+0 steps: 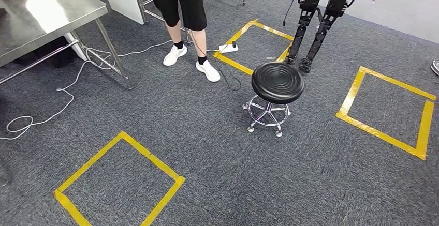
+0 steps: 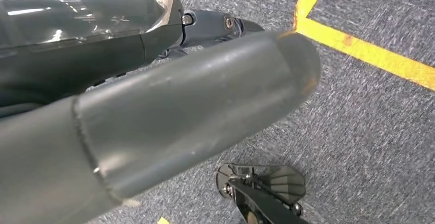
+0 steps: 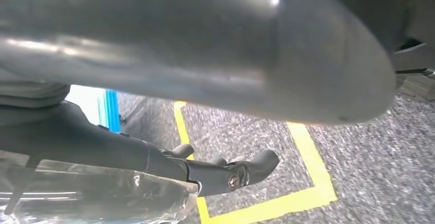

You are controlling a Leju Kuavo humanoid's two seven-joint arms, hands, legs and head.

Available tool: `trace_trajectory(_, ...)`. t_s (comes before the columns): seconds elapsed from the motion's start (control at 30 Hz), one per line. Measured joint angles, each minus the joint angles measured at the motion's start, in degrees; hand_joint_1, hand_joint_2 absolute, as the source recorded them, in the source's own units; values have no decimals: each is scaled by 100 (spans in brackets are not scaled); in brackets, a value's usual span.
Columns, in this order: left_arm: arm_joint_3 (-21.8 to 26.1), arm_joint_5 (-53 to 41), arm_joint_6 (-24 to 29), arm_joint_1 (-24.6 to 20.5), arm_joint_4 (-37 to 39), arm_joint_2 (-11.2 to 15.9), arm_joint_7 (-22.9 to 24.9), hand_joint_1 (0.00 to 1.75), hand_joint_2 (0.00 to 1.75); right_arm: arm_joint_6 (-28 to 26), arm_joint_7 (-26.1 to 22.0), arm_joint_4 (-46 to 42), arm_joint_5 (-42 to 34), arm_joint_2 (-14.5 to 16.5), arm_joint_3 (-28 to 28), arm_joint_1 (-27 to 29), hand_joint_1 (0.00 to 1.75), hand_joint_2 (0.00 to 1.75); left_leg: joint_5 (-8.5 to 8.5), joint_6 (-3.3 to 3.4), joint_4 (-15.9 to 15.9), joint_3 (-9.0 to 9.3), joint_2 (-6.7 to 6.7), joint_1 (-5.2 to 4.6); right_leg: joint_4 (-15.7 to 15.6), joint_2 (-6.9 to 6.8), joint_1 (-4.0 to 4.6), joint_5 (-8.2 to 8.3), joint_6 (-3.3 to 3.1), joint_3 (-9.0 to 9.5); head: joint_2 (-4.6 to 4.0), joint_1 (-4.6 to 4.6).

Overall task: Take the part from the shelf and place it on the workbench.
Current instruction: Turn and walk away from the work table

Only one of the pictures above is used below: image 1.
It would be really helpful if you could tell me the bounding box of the black round stool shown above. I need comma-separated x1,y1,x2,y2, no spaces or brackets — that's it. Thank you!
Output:
242,62,305,138

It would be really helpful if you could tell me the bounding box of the white power strip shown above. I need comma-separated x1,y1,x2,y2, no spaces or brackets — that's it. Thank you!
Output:
218,41,239,54

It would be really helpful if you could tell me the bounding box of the stainless steel workbench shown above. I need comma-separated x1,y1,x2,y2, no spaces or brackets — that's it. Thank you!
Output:
0,0,135,90

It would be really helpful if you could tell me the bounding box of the black floor cable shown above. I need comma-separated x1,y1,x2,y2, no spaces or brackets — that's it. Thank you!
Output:
190,29,242,92

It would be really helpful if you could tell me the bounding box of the white floor cable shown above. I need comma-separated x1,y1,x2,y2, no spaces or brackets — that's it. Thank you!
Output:
0,39,174,141

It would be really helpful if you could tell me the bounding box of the yellow floor tape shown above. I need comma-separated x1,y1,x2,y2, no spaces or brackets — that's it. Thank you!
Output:
335,66,437,161
53,131,186,226
213,19,295,76

